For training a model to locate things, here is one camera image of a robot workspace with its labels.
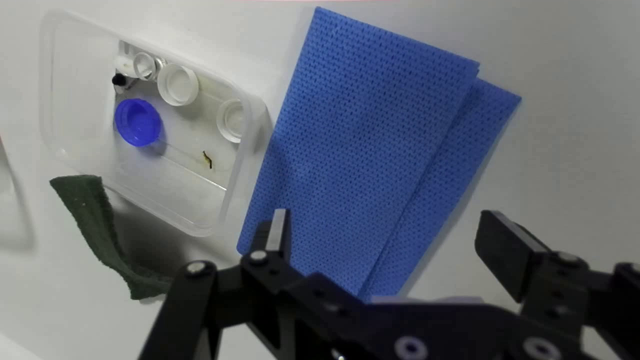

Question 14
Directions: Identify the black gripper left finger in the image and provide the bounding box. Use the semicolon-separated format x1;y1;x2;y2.
241;209;290;276

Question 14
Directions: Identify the dark green cloth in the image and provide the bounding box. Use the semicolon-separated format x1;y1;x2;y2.
50;174;173;301

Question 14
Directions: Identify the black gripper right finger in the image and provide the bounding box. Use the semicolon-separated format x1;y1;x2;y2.
475;210;588;317

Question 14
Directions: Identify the blue bottle cap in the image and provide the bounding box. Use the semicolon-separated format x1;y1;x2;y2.
115;99;163;149

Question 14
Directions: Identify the blue towel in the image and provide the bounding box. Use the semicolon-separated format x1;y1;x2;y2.
239;9;521;301

